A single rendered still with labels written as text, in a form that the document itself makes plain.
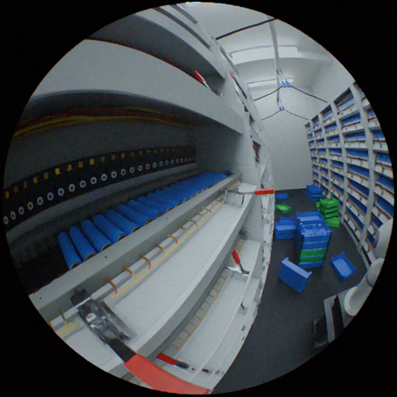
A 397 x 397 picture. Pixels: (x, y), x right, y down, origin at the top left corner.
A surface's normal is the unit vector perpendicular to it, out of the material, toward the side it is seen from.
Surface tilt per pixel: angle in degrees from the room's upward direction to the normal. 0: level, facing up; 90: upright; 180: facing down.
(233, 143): 90
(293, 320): 0
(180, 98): 108
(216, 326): 18
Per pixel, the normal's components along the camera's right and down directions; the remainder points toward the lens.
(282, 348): -0.21, -0.95
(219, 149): -0.48, 0.31
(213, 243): 0.07, -0.92
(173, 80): 0.87, 0.24
